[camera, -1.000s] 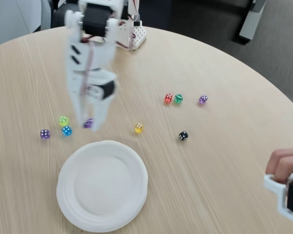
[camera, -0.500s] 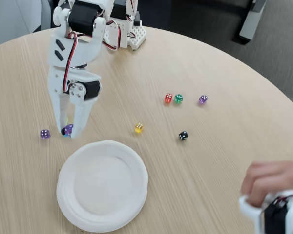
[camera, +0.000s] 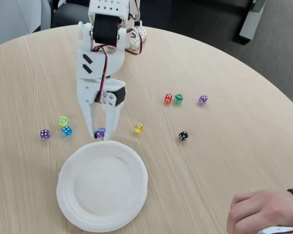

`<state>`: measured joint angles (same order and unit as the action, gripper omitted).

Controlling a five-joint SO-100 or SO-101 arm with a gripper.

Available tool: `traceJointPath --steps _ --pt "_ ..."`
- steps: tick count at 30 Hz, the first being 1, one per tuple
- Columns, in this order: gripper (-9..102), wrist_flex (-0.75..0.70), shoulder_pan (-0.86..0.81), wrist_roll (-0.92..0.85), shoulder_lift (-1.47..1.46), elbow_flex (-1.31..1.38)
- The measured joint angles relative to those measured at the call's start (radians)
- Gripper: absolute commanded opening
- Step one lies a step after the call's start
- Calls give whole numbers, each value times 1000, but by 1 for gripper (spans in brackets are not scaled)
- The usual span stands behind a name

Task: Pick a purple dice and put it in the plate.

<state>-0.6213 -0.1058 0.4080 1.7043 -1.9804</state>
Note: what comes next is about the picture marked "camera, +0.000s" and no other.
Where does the white paper plate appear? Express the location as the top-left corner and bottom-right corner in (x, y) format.
(56, 139), (149, 233)

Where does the person's hand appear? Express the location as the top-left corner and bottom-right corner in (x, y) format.
(226, 190), (293, 234)

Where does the blue translucent die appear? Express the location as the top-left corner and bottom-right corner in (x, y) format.
(61, 125), (73, 137)

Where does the dark grey chair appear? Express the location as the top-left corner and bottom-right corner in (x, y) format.
(50, 1), (90, 29)

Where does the grey desk leg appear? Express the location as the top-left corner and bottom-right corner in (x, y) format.
(239, 0), (267, 41)

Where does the red black servo cable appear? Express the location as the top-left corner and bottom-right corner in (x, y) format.
(125, 27), (143, 56)
(93, 44), (110, 103)

